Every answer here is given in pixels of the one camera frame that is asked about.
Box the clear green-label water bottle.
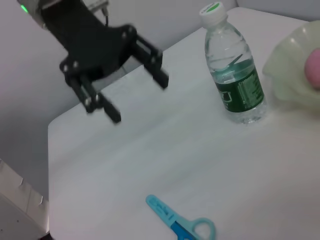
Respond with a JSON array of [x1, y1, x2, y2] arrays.
[[199, 1, 267, 125]]

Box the blue capped scissors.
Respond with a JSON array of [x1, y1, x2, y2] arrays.
[[145, 194, 216, 240]]

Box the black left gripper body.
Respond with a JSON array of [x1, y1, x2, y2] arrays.
[[41, 0, 139, 80]]

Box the pink toy peach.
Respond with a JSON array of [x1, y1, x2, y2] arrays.
[[304, 48, 320, 91]]

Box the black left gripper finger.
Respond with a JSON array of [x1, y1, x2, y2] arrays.
[[131, 34, 170, 90], [66, 74, 122, 124]]

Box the pale green wavy fruit bowl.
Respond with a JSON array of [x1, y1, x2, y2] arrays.
[[262, 19, 320, 115]]

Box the left arm wrist cable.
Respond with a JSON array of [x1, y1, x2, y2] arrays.
[[100, 6, 110, 26]]

